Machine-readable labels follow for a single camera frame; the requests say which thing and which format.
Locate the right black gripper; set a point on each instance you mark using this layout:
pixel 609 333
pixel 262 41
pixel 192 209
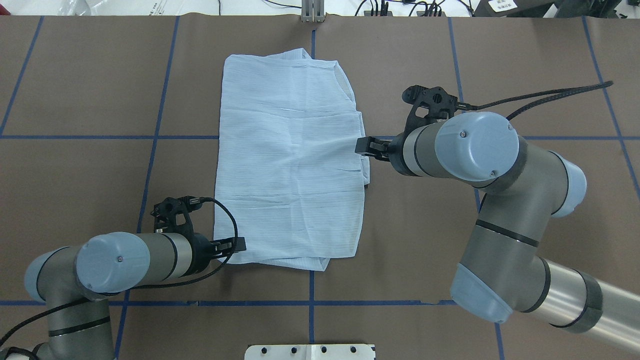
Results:
pixel 396 149

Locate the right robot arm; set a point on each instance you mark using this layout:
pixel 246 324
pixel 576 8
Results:
pixel 524 187

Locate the light blue button shirt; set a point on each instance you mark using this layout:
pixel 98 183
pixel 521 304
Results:
pixel 287 168

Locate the aluminium frame post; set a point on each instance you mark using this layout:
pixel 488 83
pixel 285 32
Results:
pixel 313 11

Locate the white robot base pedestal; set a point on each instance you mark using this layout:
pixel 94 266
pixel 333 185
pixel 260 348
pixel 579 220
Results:
pixel 340 351

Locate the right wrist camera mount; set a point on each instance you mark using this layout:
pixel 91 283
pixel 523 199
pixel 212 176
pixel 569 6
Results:
pixel 429 106

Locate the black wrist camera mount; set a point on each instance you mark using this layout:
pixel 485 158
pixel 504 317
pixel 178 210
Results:
pixel 172 215

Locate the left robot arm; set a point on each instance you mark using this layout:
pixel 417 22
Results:
pixel 76 282

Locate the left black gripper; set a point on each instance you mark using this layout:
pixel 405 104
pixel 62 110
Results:
pixel 200 249

